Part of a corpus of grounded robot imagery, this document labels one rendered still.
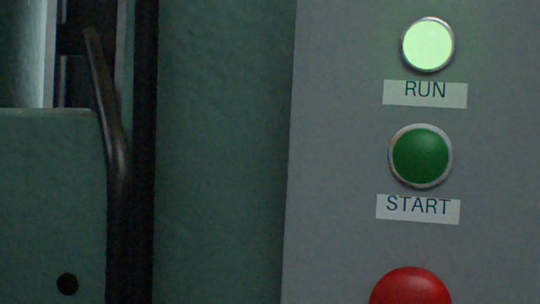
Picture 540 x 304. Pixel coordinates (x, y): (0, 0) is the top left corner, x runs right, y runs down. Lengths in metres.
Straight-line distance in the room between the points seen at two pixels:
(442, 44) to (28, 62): 0.30
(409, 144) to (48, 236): 0.22
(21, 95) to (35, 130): 0.07
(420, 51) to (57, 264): 0.24
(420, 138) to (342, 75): 0.04
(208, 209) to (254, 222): 0.02
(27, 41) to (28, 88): 0.03
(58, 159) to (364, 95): 0.19
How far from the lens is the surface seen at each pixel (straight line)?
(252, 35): 0.46
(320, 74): 0.39
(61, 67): 2.05
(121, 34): 0.51
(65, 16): 0.58
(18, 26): 0.60
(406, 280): 0.38
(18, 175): 0.54
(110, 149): 0.46
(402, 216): 0.39
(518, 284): 0.39
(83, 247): 0.53
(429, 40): 0.38
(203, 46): 0.47
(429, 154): 0.38
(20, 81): 0.60
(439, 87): 0.39
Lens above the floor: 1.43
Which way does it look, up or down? 3 degrees down
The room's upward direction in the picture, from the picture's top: 3 degrees clockwise
